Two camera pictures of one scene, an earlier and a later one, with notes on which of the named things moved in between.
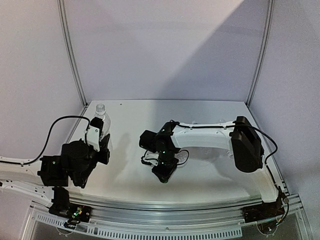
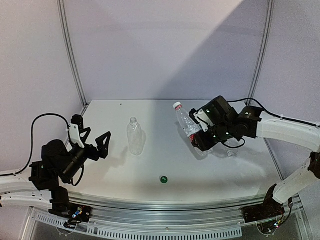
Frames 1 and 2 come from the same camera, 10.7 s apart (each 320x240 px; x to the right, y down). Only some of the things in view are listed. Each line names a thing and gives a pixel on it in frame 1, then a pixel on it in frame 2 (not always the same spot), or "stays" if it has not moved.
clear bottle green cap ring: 100,112 to 134,136
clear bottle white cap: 230,154 stays
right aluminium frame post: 253,89 stays
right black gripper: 164,175 to 203,144
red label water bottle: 182,156 to 188,125
